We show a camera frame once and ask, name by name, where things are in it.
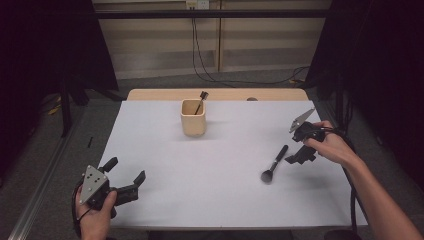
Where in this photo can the black curtain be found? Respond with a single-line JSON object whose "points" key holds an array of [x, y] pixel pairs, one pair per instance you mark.
{"points": [[50, 43], [383, 50]]}

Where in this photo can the cream square cup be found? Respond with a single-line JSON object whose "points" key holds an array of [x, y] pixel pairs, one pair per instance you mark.
{"points": [[193, 125]]}

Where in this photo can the small black stick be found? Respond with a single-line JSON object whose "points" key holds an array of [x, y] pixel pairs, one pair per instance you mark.
{"points": [[90, 142]]}

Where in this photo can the wooden table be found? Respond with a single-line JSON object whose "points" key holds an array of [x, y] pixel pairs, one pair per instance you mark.
{"points": [[160, 94]]}

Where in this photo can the black metal stand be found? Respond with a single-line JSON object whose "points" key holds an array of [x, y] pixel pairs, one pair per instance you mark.
{"points": [[66, 106]]}

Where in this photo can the black round makeup brush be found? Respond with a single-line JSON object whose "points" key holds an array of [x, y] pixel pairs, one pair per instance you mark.
{"points": [[274, 165]]}

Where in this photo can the person's left hand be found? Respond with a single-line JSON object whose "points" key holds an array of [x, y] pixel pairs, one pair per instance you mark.
{"points": [[96, 223]]}

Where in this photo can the white wall socket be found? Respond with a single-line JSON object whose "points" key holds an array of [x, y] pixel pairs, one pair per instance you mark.
{"points": [[197, 4]]}

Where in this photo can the background desk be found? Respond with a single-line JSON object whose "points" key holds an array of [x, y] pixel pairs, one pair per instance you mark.
{"points": [[233, 13]]}

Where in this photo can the white table sheet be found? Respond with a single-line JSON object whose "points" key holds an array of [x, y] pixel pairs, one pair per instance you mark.
{"points": [[216, 173]]}

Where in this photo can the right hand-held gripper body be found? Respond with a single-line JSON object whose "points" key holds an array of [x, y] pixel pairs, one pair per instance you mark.
{"points": [[305, 130]]}

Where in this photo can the person's right hand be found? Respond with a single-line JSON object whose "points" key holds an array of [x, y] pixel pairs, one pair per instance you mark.
{"points": [[333, 146]]}

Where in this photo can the metal frame rail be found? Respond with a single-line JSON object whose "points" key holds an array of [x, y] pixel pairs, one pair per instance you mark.
{"points": [[36, 196]]}

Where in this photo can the thin black brush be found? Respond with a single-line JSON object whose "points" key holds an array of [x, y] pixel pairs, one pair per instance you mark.
{"points": [[200, 105]]}

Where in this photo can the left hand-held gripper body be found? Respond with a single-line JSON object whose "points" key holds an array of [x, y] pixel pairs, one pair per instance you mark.
{"points": [[93, 185]]}

